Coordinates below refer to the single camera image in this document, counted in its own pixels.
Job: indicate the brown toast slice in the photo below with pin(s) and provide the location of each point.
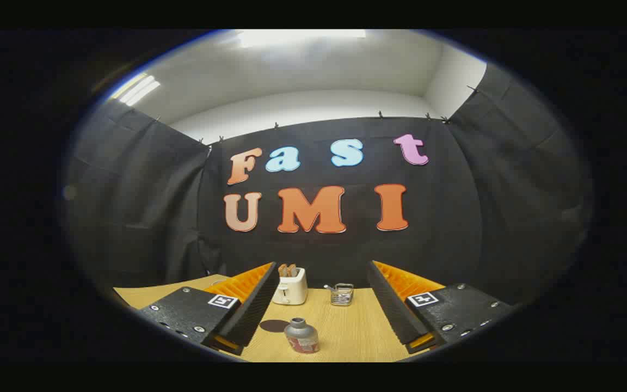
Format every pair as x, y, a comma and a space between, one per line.
283, 270
292, 270

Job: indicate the dark brown round coaster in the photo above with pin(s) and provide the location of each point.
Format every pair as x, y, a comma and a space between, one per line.
271, 326

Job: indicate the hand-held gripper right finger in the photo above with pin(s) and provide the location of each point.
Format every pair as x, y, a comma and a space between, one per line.
395, 310

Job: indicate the white toaster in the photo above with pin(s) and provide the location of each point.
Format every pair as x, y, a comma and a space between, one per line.
290, 291

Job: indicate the wooden table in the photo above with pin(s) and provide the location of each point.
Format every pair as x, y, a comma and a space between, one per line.
351, 332

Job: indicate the ceiling light panel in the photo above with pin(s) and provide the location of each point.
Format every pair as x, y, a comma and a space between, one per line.
136, 91

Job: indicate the silver bottle with red label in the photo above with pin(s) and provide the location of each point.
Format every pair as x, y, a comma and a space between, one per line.
300, 333

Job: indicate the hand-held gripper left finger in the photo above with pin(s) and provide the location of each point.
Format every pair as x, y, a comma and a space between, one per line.
248, 313

